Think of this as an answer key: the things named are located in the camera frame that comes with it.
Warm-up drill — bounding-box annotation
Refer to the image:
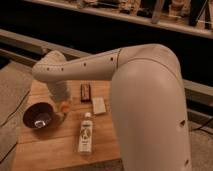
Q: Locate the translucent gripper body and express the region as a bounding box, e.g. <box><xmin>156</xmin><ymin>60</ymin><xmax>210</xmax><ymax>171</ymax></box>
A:
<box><xmin>48</xmin><ymin>83</ymin><xmax>71</xmax><ymax>115</ymax></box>

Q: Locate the white plastic bottle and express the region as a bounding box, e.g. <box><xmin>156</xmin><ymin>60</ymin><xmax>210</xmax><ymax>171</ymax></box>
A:
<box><xmin>78</xmin><ymin>112</ymin><xmax>93</xmax><ymax>155</ymax></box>

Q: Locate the grey metal rail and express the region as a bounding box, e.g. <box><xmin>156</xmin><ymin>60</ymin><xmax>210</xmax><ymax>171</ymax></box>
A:
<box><xmin>0</xmin><ymin>28</ymin><xmax>213</xmax><ymax>108</ymax></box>

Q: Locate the brown chocolate bar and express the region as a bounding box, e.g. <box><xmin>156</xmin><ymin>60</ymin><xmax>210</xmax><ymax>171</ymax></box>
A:
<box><xmin>80</xmin><ymin>83</ymin><xmax>91</xmax><ymax>102</ymax></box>

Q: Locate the black cable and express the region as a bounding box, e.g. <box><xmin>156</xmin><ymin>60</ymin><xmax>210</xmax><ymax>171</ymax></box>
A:
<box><xmin>0</xmin><ymin>88</ymin><xmax>32</xmax><ymax>164</ymax></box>

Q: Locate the white sponge block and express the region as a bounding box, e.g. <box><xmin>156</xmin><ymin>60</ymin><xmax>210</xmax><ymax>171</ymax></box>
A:
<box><xmin>92</xmin><ymin>97</ymin><xmax>106</xmax><ymax>115</ymax></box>

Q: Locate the wooden board table top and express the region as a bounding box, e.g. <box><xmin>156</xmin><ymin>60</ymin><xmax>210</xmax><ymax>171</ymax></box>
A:
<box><xmin>12</xmin><ymin>81</ymin><xmax>120</xmax><ymax>171</ymax></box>

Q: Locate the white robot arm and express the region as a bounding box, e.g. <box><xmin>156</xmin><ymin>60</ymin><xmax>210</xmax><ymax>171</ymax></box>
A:
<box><xmin>32</xmin><ymin>44</ymin><xmax>192</xmax><ymax>171</ymax></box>

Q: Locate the dark ceramic bowl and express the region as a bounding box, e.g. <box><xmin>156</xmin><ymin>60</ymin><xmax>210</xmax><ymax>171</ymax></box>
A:
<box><xmin>23</xmin><ymin>102</ymin><xmax>54</xmax><ymax>129</ymax></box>

